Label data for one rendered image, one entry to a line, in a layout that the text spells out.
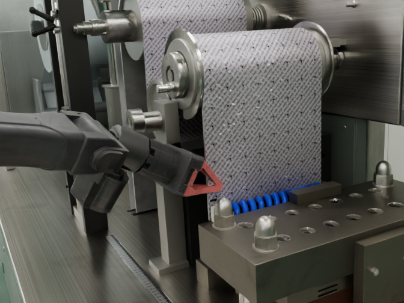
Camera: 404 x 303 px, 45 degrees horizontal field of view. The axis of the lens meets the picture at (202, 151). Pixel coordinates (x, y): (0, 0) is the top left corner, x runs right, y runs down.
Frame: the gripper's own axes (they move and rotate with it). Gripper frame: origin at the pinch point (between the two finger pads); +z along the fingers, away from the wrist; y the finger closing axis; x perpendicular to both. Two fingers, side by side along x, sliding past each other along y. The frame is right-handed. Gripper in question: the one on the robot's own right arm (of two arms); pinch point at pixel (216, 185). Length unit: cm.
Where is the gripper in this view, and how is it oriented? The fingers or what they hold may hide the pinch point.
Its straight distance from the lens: 79.8
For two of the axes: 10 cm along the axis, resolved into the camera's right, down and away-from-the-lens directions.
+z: 8.0, 3.5, 4.9
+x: 4.0, -9.2, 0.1
